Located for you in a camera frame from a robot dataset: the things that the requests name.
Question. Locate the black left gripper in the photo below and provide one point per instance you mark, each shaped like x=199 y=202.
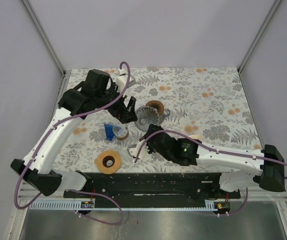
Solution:
x=125 y=114

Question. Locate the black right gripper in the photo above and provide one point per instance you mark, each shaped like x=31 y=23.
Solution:
x=152 y=127

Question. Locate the grey glass dripper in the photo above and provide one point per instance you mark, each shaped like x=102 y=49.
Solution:
x=146 y=115

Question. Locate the grey glass server jug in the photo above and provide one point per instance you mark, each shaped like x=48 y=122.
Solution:
x=164 y=115

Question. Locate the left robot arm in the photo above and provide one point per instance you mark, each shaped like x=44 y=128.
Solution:
x=97 y=92

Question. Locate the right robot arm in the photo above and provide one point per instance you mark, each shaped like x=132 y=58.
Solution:
x=261 y=167

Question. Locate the blue plastic dripper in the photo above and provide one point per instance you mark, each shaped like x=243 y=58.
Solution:
x=109 y=131

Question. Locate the orange coffee filter box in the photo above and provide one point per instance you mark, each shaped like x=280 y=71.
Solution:
x=197 y=137

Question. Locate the clear glass carafe wood collar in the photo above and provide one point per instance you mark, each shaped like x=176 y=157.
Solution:
x=120 y=132

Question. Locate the floral table mat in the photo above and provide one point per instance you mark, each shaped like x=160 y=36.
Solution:
x=209 y=101

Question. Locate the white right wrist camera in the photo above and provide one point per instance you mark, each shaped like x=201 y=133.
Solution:
x=133 y=150

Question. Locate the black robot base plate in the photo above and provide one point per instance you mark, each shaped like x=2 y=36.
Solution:
x=153 y=190

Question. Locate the white slotted cable duct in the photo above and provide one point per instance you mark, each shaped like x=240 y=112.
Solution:
x=74 y=205

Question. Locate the aluminium frame rails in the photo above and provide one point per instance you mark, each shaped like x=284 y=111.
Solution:
x=248 y=34

